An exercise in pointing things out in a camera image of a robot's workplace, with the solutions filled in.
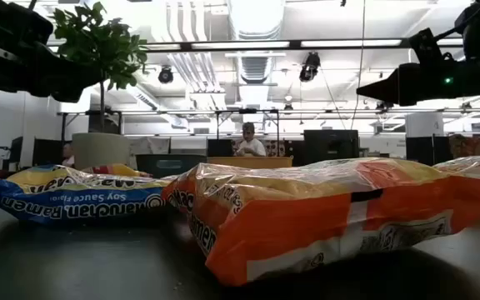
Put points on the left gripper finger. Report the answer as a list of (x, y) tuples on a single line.
[(77, 85)]

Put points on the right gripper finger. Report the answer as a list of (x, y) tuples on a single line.
[(390, 85)]

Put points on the red Maruchan ramen packet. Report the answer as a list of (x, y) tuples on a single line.
[(115, 169)]

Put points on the blue Maruchan ramen packet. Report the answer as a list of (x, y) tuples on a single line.
[(77, 208)]

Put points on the orange Maruchan ramen packet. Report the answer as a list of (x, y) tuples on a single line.
[(290, 233)]

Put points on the green leafy potted tree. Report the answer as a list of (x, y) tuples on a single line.
[(98, 46)]

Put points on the patterned orange cloth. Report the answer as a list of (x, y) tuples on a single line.
[(467, 146)]

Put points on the pale round plant pot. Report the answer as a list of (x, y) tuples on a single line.
[(100, 150)]

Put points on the person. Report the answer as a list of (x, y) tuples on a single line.
[(251, 146), (69, 160)]

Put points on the black ceiling spotlight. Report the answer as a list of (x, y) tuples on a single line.
[(310, 66), (166, 76)]

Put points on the blue plastic bin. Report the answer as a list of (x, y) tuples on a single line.
[(148, 164)]

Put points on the patterned board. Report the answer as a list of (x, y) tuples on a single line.
[(274, 148)]

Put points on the yellow plastic bin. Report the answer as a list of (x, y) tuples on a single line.
[(248, 162)]

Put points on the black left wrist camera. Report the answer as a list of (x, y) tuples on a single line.
[(36, 37)]

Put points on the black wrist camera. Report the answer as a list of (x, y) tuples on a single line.
[(36, 37), (427, 46)]

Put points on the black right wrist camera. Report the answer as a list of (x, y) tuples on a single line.
[(427, 46)]

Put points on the black aluminium rig frame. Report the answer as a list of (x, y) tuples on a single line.
[(294, 44)]

